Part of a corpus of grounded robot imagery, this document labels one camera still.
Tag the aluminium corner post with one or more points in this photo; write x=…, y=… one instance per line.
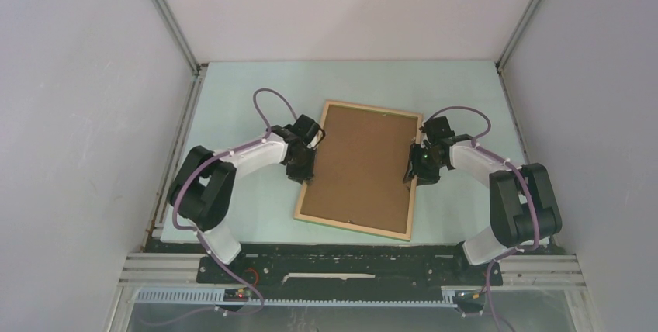
x=518, y=32
x=172, y=26

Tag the grey cable duct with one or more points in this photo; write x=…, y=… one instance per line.
x=218, y=297

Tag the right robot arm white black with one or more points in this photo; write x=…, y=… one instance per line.
x=523, y=207

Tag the aluminium base extrusion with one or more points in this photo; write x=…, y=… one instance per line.
x=552, y=272

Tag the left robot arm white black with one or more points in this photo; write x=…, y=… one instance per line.
x=201, y=192

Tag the wooden picture frame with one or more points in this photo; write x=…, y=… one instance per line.
x=303, y=201

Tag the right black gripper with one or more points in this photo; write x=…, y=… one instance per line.
x=413, y=167

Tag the right aluminium corner post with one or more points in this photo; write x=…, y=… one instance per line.
x=518, y=32

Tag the left aluminium corner post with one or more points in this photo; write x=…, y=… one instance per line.
x=172, y=26

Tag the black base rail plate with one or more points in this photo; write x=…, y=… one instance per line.
x=368, y=290

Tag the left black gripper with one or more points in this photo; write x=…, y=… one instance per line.
x=305, y=175

